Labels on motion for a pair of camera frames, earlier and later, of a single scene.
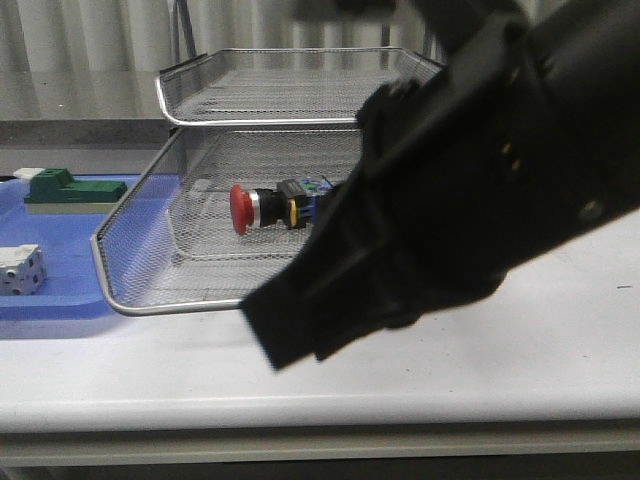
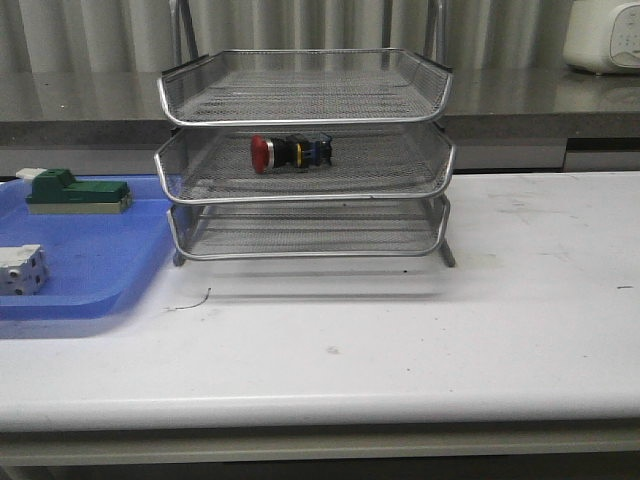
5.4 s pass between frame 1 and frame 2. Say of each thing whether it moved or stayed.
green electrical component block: stayed
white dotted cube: stayed
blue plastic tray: stayed
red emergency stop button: moved
